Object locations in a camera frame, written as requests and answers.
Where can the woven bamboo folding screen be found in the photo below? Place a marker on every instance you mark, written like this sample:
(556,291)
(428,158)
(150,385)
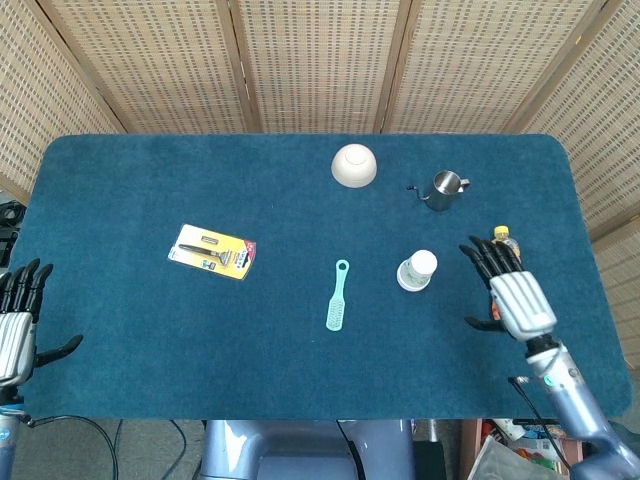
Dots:
(320,65)

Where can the orange drink bottle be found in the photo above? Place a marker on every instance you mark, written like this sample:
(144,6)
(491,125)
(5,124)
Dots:
(506,240)

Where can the steel gooseneck pitcher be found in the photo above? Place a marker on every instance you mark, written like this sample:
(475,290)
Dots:
(444,190)

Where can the clutter of bags and boxes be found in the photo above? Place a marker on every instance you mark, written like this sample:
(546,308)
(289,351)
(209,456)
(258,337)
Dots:
(520,447)

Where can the white plastic cup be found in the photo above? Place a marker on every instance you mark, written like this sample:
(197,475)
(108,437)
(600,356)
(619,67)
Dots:
(417,270)

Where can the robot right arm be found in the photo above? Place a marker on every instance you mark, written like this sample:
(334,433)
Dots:
(582,415)

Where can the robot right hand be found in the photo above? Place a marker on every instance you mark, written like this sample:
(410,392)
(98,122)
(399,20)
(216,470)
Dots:
(517,297)

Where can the white ceramic bowl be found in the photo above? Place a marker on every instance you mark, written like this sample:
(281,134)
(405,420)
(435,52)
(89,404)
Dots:
(354,165)

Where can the razor in yellow blister pack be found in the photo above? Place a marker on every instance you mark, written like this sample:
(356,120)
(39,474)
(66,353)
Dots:
(212,251)

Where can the blue table mat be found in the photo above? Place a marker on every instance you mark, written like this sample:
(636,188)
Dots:
(250,325)

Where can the robot torso base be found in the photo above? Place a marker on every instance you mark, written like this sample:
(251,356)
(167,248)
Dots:
(307,450)

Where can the black equipment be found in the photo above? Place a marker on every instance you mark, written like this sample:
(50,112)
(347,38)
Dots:
(9,230)

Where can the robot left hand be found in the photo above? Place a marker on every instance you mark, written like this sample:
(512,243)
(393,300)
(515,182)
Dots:
(15,320)

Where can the teal plastic brush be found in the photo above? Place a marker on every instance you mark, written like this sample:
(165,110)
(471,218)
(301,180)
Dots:
(337,300)

